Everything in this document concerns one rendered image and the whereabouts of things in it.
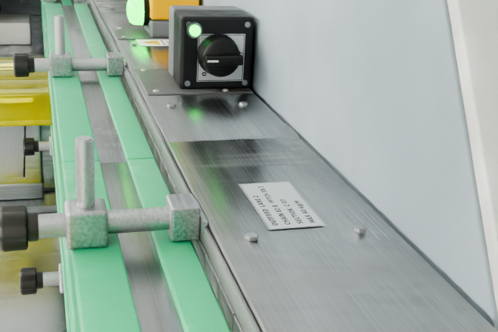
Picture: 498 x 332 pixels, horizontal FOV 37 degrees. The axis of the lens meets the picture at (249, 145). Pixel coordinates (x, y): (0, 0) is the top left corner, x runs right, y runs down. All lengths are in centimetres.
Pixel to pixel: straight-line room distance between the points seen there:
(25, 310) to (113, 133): 36
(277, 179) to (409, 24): 16
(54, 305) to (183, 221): 54
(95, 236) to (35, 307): 53
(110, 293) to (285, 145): 26
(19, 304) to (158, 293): 59
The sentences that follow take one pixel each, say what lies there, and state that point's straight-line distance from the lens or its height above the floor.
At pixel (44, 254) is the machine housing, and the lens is 116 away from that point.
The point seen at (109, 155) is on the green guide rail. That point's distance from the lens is 68.
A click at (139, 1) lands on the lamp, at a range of 110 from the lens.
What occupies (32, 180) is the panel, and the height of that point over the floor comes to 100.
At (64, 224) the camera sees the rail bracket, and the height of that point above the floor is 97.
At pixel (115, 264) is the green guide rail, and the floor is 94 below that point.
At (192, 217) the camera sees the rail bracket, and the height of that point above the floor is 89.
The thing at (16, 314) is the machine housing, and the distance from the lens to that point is 102.
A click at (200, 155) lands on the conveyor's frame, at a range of 62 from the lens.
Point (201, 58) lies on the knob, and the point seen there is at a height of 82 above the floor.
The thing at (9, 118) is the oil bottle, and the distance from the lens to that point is 130.
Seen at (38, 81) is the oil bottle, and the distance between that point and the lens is 136.
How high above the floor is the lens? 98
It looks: 15 degrees down
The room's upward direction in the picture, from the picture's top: 92 degrees counter-clockwise
